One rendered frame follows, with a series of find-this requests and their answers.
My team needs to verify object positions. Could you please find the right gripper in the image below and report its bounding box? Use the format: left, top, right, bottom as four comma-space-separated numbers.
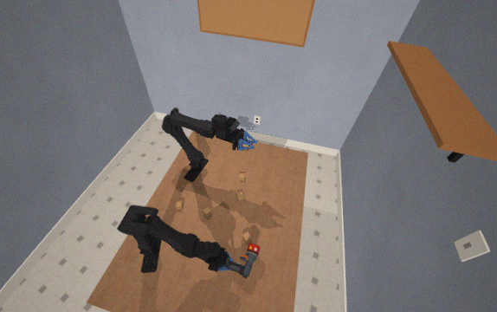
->
208, 247, 234, 272

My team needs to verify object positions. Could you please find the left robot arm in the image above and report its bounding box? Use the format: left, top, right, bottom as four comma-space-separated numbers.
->
162, 107, 240, 182

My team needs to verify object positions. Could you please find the grey pistol-grip hose nozzle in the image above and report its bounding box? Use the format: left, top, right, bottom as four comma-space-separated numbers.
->
223, 244, 260, 278

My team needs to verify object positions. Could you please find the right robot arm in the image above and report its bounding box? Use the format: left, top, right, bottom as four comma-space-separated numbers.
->
117, 205, 230, 273

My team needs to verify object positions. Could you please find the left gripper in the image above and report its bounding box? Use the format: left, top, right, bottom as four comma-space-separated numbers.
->
228, 128, 257, 151

